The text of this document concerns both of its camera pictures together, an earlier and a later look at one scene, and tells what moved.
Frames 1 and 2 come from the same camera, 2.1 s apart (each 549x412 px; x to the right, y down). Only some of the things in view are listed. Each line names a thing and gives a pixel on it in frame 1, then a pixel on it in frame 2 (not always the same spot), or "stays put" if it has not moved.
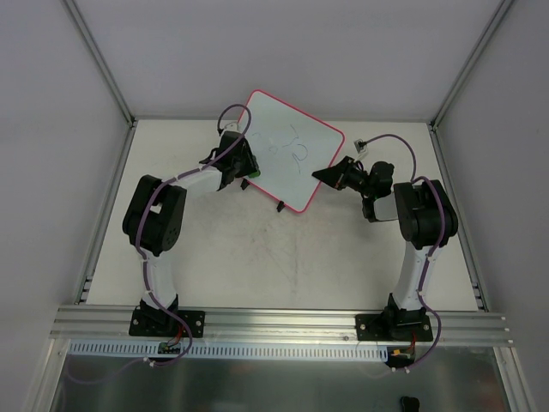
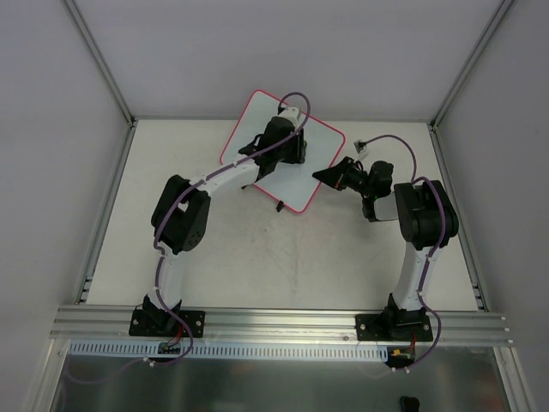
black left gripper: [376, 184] stays put
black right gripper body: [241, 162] to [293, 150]
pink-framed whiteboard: [288, 145] stays put
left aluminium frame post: [89, 36] stays put
